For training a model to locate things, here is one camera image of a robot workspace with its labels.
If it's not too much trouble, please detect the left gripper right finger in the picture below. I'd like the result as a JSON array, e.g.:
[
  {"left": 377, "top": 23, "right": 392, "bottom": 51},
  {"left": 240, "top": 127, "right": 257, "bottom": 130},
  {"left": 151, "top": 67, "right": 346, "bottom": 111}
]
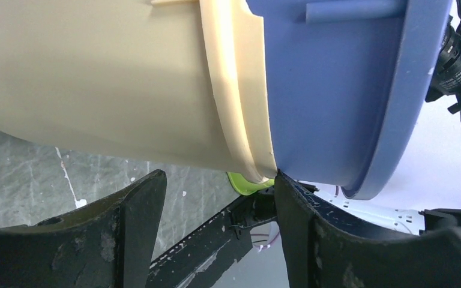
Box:
[{"left": 274, "top": 172, "right": 461, "bottom": 287}]

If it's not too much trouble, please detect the beige bucket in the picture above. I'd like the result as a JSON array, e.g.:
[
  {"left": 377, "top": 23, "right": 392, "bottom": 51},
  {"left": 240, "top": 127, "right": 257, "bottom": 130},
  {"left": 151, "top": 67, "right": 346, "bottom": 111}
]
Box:
[{"left": 0, "top": 1, "right": 277, "bottom": 183}]

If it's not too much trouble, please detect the blue bucket rim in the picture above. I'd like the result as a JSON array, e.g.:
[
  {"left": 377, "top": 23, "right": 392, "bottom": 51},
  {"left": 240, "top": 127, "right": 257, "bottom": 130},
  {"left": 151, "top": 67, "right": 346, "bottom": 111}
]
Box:
[{"left": 248, "top": 1, "right": 452, "bottom": 200}]

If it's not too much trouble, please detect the lime green tub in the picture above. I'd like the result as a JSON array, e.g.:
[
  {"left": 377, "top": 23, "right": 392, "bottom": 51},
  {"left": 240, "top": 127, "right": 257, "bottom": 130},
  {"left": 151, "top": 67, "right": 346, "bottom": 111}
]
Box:
[{"left": 227, "top": 172, "right": 274, "bottom": 196}]

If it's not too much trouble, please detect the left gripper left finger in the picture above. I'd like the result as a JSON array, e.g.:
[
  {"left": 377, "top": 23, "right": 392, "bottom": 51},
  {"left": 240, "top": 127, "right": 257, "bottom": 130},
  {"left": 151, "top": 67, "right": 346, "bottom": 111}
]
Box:
[{"left": 0, "top": 170, "right": 167, "bottom": 287}]

